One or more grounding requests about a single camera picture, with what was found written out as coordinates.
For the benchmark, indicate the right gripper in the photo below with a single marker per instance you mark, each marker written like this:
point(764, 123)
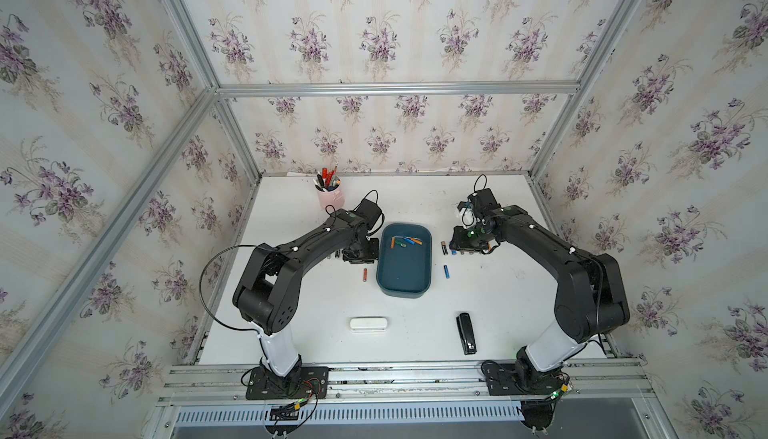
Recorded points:
point(458, 243)

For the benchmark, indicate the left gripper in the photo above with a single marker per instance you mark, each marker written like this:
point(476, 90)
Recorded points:
point(374, 254)

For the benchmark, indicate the teal plastic storage box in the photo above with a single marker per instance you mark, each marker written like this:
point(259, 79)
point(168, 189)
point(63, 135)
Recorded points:
point(404, 267)

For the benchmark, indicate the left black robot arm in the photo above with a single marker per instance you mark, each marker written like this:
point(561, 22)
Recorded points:
point(268, 292)

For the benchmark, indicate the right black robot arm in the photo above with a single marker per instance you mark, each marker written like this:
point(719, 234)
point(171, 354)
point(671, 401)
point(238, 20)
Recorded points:
point(590, 297)

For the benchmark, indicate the white eraser box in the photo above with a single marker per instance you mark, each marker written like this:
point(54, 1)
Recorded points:
point(368, 324)

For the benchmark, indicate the pink pen cup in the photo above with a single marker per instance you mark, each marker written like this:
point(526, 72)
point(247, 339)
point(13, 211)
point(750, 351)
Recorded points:
point(331, 200)

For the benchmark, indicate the black stapler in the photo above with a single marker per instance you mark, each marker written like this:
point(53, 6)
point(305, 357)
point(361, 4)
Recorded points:
point(466, 334)

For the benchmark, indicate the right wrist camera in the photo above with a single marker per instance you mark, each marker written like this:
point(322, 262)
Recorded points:
point(483, 202)

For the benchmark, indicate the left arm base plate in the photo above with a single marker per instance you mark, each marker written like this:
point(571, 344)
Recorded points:
point(302, 383)

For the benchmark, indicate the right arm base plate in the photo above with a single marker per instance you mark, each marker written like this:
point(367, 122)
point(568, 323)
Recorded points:
point(521, 379)

